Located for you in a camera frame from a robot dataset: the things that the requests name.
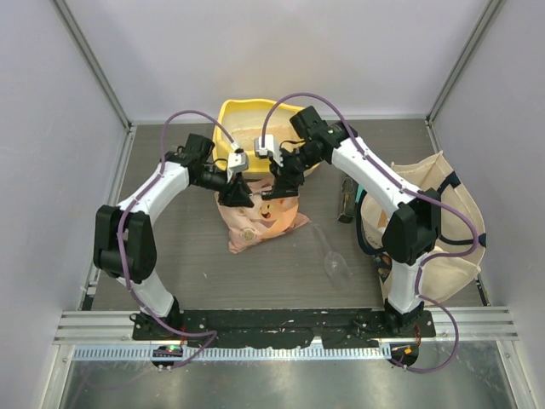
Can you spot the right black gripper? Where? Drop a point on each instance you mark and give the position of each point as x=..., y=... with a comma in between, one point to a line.
x=283, y=178

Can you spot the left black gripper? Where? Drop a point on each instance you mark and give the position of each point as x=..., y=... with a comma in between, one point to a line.
x=237, y=192

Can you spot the pink cat litter bag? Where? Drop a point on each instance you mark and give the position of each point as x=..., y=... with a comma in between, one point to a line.
x=267, y=219

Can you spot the clear plastic scoop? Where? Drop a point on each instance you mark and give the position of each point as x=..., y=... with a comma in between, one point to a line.
x=335, y=265

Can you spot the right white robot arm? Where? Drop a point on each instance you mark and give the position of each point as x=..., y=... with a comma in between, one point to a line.
x=413, y=222

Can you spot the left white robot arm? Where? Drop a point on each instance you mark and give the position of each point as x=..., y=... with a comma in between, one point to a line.
x=125, y=247

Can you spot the yellow litter box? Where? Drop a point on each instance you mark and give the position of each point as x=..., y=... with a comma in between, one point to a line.
x=243, y=120

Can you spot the teal flat stick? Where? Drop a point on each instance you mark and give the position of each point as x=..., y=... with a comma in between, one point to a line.
x=360, y=193

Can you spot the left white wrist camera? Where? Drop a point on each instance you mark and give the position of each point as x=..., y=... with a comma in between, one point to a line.
x=237, y=163

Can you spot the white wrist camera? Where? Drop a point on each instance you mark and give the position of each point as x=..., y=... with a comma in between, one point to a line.
x=237, y=163
x=268, y=147

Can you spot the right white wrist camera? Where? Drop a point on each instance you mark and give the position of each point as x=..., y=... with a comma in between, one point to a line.
x=268, y=147

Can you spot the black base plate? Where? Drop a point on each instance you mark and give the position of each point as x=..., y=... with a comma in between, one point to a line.
x=338, y=328

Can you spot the white slotted cable duct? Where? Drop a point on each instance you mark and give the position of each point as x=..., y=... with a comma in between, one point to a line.
x=164, y=353

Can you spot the aluminium rail frame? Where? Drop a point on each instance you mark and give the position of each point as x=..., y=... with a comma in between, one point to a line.
x=111, y=327

